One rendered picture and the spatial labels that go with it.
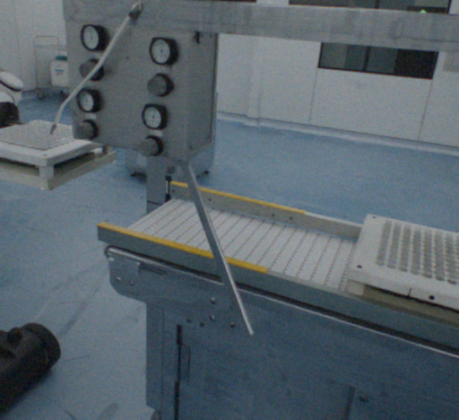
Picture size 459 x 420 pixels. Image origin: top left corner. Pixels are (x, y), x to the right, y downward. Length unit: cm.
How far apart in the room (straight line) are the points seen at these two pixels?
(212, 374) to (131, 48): 66
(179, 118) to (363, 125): 540
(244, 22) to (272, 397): 70
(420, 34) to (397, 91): 535
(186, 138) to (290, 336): 38
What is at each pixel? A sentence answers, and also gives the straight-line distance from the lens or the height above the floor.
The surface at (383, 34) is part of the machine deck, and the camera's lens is 57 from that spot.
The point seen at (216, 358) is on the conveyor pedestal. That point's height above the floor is 72.
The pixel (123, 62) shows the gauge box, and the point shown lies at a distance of 70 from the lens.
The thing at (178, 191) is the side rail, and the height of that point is 96.
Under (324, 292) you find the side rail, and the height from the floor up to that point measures 98.
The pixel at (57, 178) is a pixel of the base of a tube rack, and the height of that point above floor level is 102.
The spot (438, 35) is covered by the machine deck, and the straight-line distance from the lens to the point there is 57.
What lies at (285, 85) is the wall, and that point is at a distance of 611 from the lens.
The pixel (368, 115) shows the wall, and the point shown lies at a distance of 597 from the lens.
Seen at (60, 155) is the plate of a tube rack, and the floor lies 107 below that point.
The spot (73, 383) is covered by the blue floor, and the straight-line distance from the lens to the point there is 195.
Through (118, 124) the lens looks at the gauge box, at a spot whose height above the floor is 119.
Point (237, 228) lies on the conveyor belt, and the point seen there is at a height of 94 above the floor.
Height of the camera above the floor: 136
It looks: 22 degrees down
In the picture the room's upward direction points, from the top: 4 degrees clockwise
